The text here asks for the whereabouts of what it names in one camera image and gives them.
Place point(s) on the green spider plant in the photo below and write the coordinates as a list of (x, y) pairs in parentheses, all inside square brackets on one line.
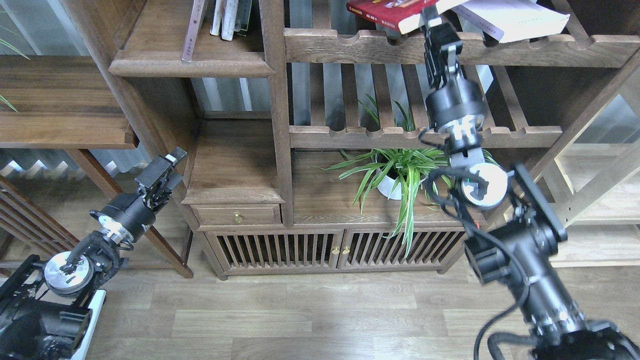
[(408, 164)]

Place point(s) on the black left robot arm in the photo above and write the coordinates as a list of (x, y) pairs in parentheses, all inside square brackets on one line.
[(45, 304)]

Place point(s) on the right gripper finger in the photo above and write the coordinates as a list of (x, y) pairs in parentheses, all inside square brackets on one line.
[(442, 47), (430, 17)]

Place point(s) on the left slatted cabinet door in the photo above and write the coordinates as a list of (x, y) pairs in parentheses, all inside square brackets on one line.
[(263, 252)]

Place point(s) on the right slatted cabinet door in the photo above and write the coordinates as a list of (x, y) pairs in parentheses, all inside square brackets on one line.
[(369, 250)]

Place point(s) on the white bar on floor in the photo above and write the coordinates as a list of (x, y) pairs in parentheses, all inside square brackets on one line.
[(96, 303)]

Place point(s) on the dark wooden bookshelf cabinet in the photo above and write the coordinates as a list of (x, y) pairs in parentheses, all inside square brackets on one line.
[(262, 116)]

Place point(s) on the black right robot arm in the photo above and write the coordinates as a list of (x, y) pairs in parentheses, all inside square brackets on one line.
[(512, 229)]

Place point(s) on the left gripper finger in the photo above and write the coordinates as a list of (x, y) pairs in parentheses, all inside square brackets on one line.
[(159, 174)]

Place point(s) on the dark wooden side table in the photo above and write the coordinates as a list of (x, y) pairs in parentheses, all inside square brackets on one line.
[(64, 103)]

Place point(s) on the small wooden drawer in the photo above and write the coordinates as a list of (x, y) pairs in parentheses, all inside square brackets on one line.
[(237, 214)]

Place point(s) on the green plant leaves far left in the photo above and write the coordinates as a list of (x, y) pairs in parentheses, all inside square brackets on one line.
[(14, 52)]

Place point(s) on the wooden slatted rack left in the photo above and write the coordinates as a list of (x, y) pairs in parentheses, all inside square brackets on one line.
[(32, 225)]

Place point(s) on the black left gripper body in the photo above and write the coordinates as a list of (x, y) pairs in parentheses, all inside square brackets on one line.
[(130, 215)]

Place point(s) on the white plant pot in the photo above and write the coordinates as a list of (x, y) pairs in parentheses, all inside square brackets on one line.
[(386, 186)]

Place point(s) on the slatted cabinet door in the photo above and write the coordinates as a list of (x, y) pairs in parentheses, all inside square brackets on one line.
[(369, 250), (263, 252)]

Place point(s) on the transparent upright folder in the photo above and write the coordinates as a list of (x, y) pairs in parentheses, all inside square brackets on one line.
[(242, 20)]

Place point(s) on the dark red book white characters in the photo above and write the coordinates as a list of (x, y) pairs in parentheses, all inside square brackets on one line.
[(195, 21)]

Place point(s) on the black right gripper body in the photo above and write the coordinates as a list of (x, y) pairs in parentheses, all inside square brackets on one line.
[(455, 98)]

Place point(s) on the light wooden shelf unit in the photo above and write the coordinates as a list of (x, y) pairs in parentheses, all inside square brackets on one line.
[(594, 186)]

